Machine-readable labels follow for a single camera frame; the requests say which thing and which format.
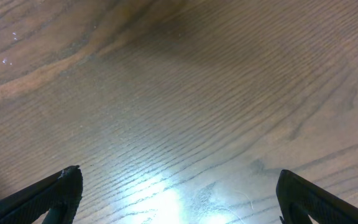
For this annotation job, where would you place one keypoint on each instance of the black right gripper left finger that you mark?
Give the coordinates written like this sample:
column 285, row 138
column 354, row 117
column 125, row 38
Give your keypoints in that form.
column 58, row 196

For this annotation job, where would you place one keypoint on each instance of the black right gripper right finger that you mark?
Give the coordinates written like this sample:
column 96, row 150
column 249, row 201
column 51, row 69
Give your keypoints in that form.
column 302, row 202

